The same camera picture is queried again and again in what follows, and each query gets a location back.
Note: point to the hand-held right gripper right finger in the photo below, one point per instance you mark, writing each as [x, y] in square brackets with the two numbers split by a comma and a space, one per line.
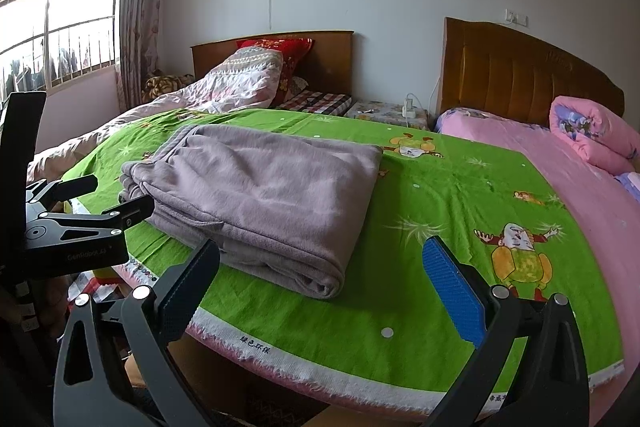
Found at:
[452, 292]

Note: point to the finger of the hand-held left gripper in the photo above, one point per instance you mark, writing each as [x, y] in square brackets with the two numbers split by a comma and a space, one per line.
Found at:
[65, 188]
[130, 209]

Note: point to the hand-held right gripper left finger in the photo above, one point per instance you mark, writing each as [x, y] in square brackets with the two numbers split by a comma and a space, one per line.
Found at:
[187, 287]

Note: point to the purple pants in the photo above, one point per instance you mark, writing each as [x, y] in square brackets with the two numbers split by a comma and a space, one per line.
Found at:
[260, 192]

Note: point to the green printed bed sheet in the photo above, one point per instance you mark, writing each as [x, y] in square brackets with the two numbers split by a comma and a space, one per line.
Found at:
[425, 207]

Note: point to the brown yellow blanket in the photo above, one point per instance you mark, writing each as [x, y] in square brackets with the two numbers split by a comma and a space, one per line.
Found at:
[165, 87]

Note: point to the barred window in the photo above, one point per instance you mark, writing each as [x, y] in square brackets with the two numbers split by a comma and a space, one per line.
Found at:
[70, 22]

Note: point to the pink bed sheet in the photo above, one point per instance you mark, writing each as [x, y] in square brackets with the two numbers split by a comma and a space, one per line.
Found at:
[575, 177]

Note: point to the pink white patterned quilt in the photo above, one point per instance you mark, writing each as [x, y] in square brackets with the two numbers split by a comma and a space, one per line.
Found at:
[240, 77]

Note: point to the white charger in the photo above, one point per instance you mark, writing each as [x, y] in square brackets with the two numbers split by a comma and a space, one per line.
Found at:
[409, 109]

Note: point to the nightstand with floral cloth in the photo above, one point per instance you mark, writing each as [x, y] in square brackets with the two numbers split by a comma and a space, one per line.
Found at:
[380, 113]

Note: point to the pink patterned curtain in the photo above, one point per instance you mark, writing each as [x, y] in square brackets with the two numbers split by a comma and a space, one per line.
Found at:
[142, 7]

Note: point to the folded purple white cloth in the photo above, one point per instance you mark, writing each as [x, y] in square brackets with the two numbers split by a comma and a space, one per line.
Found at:
[631, 187]

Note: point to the folded pink quilt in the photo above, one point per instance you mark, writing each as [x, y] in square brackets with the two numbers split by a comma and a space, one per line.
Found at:
[595, 132]

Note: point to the red pillow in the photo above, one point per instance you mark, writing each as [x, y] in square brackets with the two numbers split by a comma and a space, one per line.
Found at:
[292, 57]

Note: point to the large wooden headboard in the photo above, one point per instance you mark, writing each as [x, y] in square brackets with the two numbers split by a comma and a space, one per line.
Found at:
[510, 72]

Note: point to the small wooden headboard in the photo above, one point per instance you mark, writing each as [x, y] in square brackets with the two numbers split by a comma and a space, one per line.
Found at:
[330, 62]

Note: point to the white wall socket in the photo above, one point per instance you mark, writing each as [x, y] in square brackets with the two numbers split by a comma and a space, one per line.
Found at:
[516, 17]

